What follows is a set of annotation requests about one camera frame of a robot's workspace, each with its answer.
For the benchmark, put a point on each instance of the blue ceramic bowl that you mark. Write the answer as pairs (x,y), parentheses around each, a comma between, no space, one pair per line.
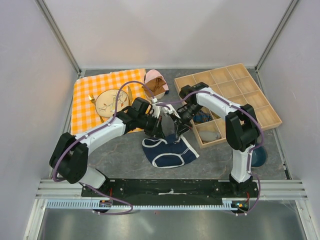
(259,157)

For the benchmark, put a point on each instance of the aluminium frame post left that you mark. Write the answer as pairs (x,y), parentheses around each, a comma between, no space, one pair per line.
(58,35)

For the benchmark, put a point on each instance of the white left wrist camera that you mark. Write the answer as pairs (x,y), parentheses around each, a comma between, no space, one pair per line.
(155,108)

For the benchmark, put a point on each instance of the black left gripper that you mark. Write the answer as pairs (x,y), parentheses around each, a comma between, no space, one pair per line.
(159,132)

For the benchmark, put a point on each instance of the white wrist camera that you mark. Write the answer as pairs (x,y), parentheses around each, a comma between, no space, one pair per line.
(155,108)
(170,111)

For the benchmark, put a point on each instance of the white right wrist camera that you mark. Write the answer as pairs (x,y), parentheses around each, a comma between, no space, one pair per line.
(170,111)

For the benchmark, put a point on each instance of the yellow checkered cloth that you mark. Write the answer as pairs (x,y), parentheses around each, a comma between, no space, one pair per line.
(83,113)

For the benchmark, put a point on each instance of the gold fork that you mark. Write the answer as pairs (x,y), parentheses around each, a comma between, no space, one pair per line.
(93,101)

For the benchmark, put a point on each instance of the brown underwear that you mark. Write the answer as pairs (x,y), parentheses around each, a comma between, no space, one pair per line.
(156,86)

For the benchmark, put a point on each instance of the pink underwear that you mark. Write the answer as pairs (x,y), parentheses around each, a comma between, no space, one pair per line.
(153,74)

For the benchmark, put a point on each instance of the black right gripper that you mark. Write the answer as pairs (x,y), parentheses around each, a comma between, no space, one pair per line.
(179,127)

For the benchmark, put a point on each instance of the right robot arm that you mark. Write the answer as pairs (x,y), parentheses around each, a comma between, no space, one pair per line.
(242,129)

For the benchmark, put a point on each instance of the bird-painted ceramic plate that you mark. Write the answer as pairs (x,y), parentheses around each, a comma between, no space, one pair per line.
(106,102)

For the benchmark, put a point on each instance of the gold knife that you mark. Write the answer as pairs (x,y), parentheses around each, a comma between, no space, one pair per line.
(130,96)

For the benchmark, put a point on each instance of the cream underwear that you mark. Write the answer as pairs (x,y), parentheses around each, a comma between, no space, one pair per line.
(158,96)

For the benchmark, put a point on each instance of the wooden compartment tray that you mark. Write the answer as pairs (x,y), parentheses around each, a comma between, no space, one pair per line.
(236,84)

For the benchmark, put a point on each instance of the grey rolled underwear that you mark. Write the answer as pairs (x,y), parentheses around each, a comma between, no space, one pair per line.
(209,136)

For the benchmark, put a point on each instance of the navy striped rolled underwear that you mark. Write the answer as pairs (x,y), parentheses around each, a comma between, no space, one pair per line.
(202,117)

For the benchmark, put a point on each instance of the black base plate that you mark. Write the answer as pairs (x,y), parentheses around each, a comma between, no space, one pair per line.
(175,191)

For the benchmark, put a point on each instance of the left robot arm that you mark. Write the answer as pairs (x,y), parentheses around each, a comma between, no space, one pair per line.
(70,156)

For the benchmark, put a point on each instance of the white cable duct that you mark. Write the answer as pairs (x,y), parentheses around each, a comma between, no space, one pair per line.
(99,205)

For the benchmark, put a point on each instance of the navy blue white-trimmed underwear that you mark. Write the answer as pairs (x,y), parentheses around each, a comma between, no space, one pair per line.
(169,152)

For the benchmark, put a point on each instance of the aluminium front rail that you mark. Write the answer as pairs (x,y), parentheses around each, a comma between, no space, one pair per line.
(270,190)

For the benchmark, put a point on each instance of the aluminium frame post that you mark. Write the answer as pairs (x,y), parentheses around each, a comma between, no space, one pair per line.
(276,34)
(58,35)

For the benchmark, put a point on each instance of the aluminium frame post right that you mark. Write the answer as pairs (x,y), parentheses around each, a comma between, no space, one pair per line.
(276,34)

